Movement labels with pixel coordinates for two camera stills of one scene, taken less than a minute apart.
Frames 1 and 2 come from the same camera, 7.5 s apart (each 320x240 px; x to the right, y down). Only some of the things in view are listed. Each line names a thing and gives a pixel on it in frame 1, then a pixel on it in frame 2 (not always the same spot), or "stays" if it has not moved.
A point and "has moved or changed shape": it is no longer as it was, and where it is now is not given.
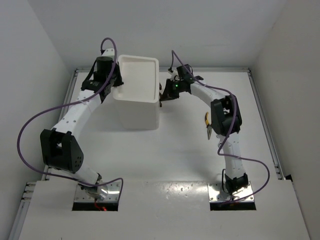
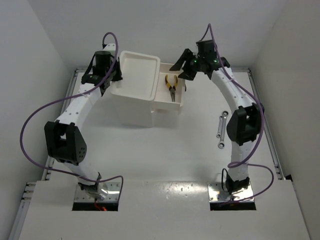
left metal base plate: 113,194 stays
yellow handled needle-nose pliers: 209,126 has moved or changed shape
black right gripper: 167,94 -> 186,54
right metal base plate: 215,193 stays
